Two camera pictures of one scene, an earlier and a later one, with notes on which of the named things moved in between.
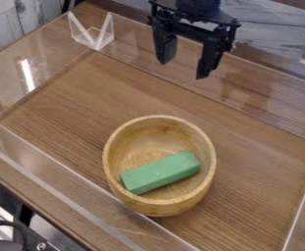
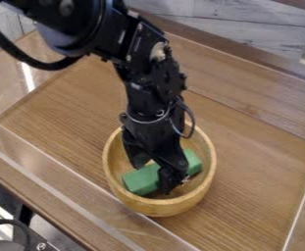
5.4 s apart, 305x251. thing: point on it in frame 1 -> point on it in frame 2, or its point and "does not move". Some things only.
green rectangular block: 160,173 does not move
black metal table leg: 33,241 does not move
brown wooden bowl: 146,140 does not move
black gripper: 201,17 -> 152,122
